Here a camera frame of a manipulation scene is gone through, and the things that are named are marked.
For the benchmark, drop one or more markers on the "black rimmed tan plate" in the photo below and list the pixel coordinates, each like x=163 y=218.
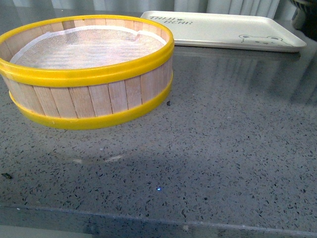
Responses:
x=305 y=17

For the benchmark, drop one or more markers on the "white Taiji Bear tray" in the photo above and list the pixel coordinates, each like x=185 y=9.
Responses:
x=227 y=31

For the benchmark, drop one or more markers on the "yellow rimmed bamboo steamer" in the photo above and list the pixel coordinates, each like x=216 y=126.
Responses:
x=87 y=98

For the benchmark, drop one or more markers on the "white mesh steamer liner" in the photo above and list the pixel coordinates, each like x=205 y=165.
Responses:
x=87 y=47

